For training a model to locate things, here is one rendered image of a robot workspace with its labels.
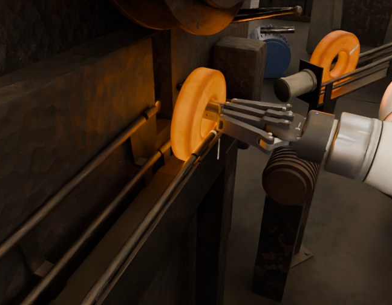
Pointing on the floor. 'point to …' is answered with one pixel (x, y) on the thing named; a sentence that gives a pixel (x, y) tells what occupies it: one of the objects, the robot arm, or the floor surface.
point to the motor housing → (281, 219)
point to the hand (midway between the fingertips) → (201, 107)
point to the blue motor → (274, 52)
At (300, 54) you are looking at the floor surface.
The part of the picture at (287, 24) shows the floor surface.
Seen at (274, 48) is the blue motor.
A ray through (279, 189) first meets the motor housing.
